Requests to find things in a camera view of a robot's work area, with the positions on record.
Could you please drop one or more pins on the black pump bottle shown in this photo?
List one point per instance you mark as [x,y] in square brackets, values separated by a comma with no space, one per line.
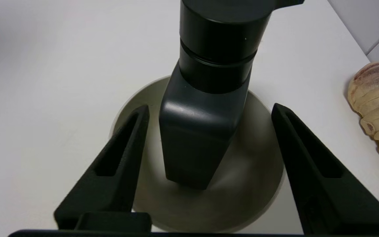
[206,98]

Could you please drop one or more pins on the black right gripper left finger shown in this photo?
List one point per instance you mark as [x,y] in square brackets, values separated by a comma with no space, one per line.
[110,184]

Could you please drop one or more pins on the braided bread loaf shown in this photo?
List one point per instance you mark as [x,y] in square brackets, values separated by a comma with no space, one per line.
[378,108]

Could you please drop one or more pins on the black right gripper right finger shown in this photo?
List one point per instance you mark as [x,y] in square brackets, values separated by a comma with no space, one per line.
[321,184]

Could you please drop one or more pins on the grey-brown round bowl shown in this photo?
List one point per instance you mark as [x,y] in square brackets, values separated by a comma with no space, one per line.
[242,184]

